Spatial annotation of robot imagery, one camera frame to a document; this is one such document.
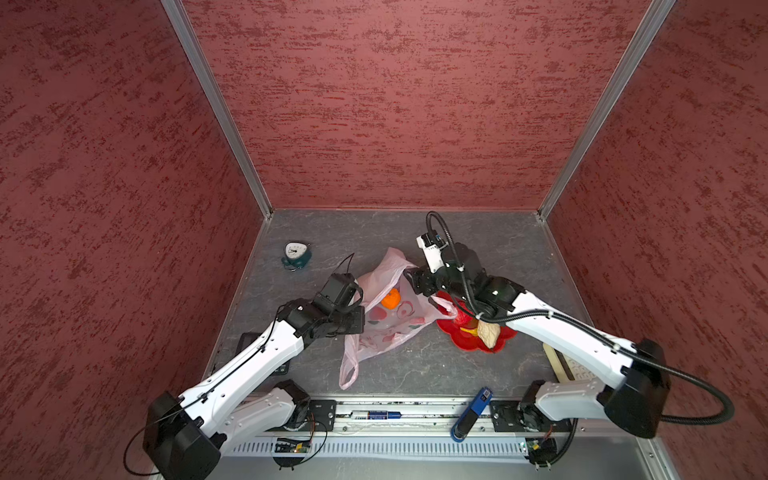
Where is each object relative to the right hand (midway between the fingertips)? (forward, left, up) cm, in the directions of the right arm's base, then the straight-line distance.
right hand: (413, 273), depth 76 cm
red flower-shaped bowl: (-6, -12, -21) cm, 25 cm away
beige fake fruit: (-10, -21, -15) cm, 28 cm away
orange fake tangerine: (+2, +6, -18) cm, 19 cm away
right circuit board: (-37, -30, -25) cm, 53 cm away
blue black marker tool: (-30, -12, -21) cm, 39 cm away
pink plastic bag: (+1, +5, -22) cm, 23 cm away
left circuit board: (-34, +34, -25) cm, 54 cm away
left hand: (-10, +14, -10) cm, 20 cm away
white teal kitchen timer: (+21, +39, -18) cm, 48 cm away
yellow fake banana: (-8, -18, -20) cm, 28 cm away
